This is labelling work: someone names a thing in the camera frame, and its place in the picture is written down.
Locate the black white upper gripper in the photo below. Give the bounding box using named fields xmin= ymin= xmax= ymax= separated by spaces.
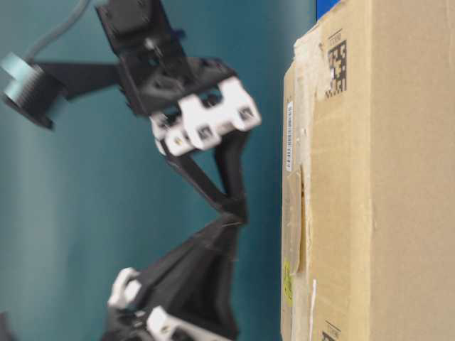
xmin=96 ymin=1 xmax=262 ymax=224

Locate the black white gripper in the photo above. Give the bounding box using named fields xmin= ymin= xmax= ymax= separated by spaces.
xmin=101 ymin=214 xmax=242 ymax=340

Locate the brown cardboard box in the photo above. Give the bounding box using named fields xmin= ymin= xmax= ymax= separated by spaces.
xmin=280 ymin=1 xmax=454 ymax=340

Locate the blue object behind box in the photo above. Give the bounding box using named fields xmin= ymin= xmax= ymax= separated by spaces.
xmin=316 ymin=0 xmax=346 ymax=23

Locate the black camera mount with ring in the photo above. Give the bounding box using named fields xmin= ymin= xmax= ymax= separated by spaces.
xmin=1 ymin=53 xmax=119 ymax=130

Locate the grey cable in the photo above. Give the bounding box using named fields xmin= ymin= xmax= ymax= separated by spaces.
xmin=24 ymin=0 xmax=90 ymax=61

